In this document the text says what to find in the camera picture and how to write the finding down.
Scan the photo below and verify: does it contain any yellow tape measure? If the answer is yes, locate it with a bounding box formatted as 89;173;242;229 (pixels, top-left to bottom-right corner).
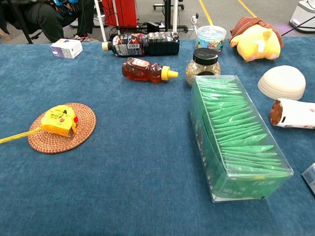
0;105;79;145

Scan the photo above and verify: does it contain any black box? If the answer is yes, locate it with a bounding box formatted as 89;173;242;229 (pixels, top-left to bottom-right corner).
147;21;161;33

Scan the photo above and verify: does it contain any bear-shaped honey bottle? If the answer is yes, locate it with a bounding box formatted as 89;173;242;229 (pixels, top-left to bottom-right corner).
122;57;179;84

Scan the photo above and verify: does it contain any blue table cloth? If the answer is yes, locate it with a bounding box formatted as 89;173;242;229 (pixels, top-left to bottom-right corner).
0;36;315;236

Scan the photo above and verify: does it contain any dark beverage plastic bottle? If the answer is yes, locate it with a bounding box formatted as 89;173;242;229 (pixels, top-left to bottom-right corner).
101;31;181;58

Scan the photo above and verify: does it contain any glass spice jar black lid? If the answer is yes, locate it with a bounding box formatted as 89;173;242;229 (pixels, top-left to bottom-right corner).
185;48;221;87

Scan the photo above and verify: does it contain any clear box of green sachets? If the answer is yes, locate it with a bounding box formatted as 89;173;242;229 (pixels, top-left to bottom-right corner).
189;75;294;204

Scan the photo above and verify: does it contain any clear jar of colourful clips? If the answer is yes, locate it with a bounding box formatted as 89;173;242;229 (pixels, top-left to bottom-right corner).
196;25;227;55

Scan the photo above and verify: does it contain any round woven rattan coaster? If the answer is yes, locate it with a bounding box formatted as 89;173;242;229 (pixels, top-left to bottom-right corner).
27;102;97;154

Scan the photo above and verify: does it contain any black tripod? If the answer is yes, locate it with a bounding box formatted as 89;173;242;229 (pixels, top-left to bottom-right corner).
6;0;33;45
161;0;189;33

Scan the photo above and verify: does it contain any small white clamp stand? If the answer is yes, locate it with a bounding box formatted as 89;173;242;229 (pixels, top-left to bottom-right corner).
191;12;200;31

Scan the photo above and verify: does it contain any red cabinet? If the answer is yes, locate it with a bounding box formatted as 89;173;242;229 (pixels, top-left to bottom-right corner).
101;0;140;28

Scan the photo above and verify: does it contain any small white purple carton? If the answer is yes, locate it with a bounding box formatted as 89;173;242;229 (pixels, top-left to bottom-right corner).
50;38;84;59

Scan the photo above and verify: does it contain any yellow plush toy brown cape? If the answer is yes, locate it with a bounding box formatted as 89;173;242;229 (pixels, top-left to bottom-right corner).
229;16;284;63

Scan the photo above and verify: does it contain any beige upturned bowl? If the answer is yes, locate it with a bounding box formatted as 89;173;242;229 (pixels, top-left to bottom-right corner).
257;65;307;101

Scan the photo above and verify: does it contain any white printed drink bottle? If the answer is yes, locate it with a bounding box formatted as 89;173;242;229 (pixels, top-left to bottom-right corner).
269;98;315;129

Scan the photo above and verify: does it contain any white sneaker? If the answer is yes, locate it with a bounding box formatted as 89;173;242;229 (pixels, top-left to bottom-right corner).
0;0;99;43

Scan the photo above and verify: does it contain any small purple white box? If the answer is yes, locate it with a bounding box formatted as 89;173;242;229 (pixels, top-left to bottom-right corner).
301;163;315;195

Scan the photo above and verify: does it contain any white machine housing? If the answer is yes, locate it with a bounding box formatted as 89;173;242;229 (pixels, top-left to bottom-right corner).
288;0;315;34

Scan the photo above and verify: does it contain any white frame pole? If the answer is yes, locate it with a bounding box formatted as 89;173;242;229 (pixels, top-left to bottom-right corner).
94;0;108;42
172;0;178;32

